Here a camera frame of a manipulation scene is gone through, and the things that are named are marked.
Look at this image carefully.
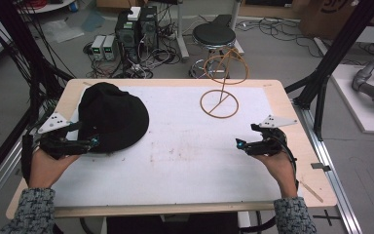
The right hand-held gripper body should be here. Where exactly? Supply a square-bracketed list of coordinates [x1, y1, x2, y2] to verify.
[251, 114, 299, 157]

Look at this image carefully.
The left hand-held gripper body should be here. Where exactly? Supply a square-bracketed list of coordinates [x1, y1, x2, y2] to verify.
[28, 111, 90, 161]

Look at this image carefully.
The black hat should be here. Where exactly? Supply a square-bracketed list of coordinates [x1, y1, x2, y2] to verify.
[77, 81, 150, 154]

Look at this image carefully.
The person's right hand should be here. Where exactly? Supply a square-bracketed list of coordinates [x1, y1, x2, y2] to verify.
[252, 151, 299, 199]

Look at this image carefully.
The person's left hand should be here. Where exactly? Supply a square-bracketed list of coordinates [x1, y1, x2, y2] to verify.
[28, 147, 81, 190]

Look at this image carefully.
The wooden hat stand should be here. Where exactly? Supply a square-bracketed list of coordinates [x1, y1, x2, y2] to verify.
[200, 48, 251, 120]

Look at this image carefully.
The white table mat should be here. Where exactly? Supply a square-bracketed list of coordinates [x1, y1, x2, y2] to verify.
[51, 85, 304, 208]

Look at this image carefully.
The thin wooden stick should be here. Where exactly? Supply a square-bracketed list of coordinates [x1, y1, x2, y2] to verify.
[299, 180, 324, 204]

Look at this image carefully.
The grey power supply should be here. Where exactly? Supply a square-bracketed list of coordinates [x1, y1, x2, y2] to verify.
[102, 34, 117, 61]
[91, 34, 107, 61]

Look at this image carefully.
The white platform board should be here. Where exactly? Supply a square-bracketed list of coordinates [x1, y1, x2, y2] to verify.
[330, 63, 374, 135]

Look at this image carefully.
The clear plastic sheet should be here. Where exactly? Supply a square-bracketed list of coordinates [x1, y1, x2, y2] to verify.
[40, 19, 86, 44]

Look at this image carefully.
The black round stool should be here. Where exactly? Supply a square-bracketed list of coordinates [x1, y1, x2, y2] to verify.
[188, 22, 242, 79]

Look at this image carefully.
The black computer tower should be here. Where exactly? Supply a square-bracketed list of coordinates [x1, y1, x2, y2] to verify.
[114, 11, 141, 62]
[138, 5, 160, 55]

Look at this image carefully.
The cardboard box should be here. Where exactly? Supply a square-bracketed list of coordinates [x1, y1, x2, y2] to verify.
[297, 0, 374, 41]

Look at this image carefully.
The white box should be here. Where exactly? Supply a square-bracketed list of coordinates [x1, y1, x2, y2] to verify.
[127, 6, 142, 21]

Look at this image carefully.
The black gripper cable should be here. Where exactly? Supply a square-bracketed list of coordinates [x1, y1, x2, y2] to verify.
[20, 131, 35, 187]
[271, 135, 301, 191]

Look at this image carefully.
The small metal bracket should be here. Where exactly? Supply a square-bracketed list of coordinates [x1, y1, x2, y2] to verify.
[311, 162, 332, 173]

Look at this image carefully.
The black metal frame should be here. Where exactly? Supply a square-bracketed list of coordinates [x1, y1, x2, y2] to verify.
[0, 0, 76, 193]
[283, 0, 374, 141]

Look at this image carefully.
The aluminium rail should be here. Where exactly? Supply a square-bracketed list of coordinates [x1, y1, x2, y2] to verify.
[291, 98, 364, 234]

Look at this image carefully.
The tangle of floor cables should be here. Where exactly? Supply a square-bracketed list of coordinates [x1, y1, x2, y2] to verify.
[82, 6, 189, 80]

